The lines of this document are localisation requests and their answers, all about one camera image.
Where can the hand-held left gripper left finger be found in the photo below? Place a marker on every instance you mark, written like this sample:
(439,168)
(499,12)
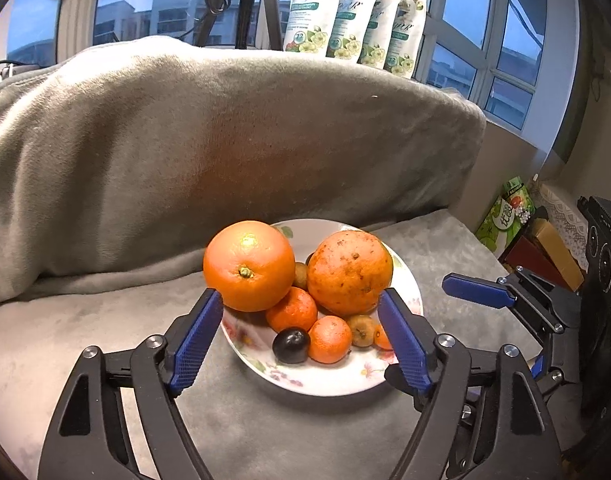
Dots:
(195,340)

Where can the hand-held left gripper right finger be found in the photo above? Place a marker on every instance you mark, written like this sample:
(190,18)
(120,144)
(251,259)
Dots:
(403,340)

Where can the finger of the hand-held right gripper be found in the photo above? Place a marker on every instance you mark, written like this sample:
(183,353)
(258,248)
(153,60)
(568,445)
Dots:
(473,287)
(555,377)

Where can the small brown kiwi berry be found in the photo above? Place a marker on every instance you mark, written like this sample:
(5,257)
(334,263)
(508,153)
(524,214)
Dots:
(363,331)

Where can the floral white plate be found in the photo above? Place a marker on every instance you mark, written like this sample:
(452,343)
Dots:
(335,380)

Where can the spotted large orange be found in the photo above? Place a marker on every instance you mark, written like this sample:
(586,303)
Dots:
(349,272)

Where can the smooth large orange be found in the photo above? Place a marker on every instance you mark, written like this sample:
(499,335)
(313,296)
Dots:
(249,265)

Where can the dark plum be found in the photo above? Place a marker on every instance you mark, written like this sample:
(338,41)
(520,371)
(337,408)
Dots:
(290,346)

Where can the small mandarin with stem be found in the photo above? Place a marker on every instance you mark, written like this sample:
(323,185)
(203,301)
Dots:
(293,312)

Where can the brown cardboard box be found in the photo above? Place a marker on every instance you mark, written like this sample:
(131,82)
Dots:
(555,250)

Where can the red box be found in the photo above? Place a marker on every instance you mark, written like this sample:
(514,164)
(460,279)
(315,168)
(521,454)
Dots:
(530,260)

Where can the white lace cloth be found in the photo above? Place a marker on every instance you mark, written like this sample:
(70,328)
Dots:
(565,215)

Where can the green printed bag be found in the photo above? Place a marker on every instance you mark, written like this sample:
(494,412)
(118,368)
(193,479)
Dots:
(500,220)

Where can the grey fleece blanket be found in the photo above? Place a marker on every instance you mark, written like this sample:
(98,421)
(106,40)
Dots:
(185,135)

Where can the black tripod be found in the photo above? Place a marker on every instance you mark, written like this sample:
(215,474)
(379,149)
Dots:
(250,5)

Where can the white window frame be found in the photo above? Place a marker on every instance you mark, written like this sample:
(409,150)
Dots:
(490,60)

